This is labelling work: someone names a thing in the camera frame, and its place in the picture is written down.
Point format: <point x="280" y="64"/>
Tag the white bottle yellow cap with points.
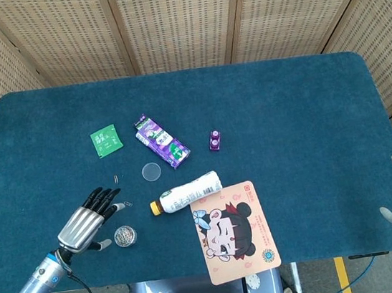
<point x="188" y="194"/>

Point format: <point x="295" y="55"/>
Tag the purple toy brick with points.
<point x="215" y="141"/>

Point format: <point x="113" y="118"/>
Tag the clear round lid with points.
<point x="151" y="172"/>

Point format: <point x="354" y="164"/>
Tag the green tea sachet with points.
<point x="106" y="141"/>

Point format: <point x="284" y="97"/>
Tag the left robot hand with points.
<point x="80" y="226"/>

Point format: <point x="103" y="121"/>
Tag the purple milk carton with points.
<point x="161" y="144"/>

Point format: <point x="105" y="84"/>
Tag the teal felt table cover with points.
<point x="287" y="123"/>

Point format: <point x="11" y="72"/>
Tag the cartoon girl mouse pad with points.
<point x="236" y="235"/>

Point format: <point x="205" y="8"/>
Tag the paper clip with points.
<point x="128" y="203"/>
<point x="116" y="179"/>

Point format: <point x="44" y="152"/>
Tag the white table leg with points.
<point x="295" y="278"/>

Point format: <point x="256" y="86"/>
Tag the round container of clips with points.
<point x="125" y="236"/>

